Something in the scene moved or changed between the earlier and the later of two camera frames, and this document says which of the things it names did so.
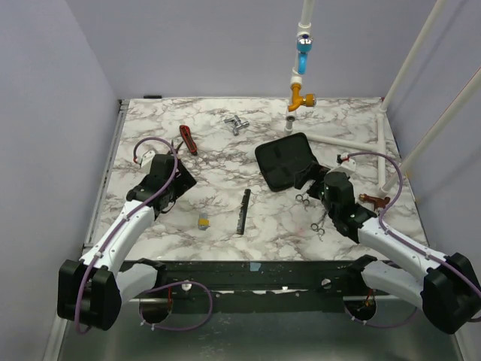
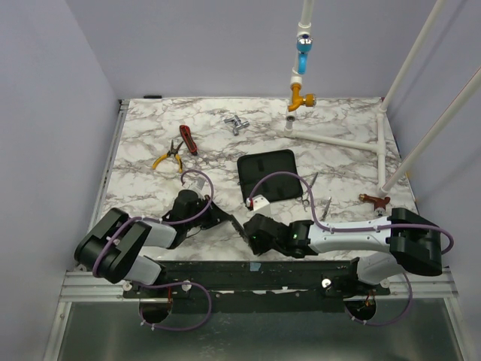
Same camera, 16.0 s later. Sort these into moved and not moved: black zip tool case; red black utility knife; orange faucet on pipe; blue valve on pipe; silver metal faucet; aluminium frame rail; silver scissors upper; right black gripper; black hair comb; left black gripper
Moved: right black gripper; left black gripper; black hair comb; black zip tool case
Not moved: aluminium frame rail; silver scissors upper; red black utility knife; orange faucet on pipe; blue valve on pipe; silver metal faucet
